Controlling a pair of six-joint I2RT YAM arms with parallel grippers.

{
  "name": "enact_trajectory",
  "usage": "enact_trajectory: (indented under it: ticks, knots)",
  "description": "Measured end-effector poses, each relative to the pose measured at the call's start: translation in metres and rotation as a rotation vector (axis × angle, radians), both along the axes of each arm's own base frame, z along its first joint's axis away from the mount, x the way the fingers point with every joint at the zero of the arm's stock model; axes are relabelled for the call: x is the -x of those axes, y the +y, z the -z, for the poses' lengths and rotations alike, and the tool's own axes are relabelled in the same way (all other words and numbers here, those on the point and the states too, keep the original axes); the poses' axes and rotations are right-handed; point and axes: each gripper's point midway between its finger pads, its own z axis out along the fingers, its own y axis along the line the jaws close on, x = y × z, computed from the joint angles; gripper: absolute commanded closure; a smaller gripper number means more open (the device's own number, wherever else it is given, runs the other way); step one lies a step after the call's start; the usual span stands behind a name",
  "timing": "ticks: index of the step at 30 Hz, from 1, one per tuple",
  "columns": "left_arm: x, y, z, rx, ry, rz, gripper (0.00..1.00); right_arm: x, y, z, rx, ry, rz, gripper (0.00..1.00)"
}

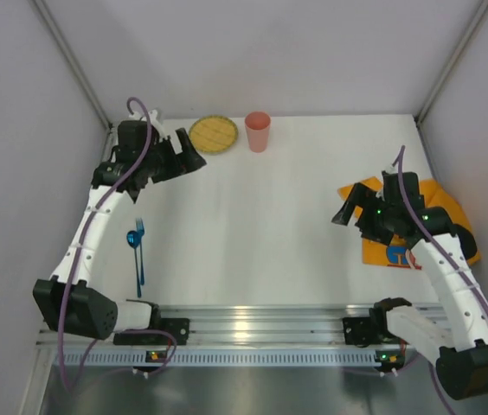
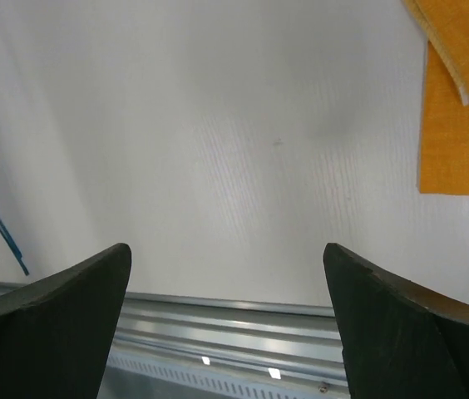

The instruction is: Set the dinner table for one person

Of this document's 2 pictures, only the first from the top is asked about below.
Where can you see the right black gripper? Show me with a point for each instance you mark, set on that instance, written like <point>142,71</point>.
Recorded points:
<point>366,212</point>

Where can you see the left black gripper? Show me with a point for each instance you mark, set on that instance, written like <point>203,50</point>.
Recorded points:
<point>173,155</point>

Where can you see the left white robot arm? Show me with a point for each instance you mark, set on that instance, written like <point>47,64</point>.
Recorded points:
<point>96,289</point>

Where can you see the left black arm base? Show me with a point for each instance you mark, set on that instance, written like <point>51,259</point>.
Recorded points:
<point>169,331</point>

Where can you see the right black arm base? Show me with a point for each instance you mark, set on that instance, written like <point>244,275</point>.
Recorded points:
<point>361,332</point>

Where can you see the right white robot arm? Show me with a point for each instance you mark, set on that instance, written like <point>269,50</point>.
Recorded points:
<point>460,354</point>

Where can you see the woven bamboo round plate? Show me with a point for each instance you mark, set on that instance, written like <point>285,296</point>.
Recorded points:
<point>213,134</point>

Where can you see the pink plastic cup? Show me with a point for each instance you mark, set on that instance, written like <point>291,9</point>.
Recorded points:
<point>257,126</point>

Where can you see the blue metal fork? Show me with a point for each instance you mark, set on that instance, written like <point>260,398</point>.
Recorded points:
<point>141,231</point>

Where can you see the blue metal spoon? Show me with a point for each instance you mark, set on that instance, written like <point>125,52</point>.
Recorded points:
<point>133,239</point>

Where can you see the aluminium mounting rail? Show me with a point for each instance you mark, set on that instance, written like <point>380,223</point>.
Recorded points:
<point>238,326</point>

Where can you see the perforated metal cable strip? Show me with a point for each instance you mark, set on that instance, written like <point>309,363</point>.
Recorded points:
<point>237,358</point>

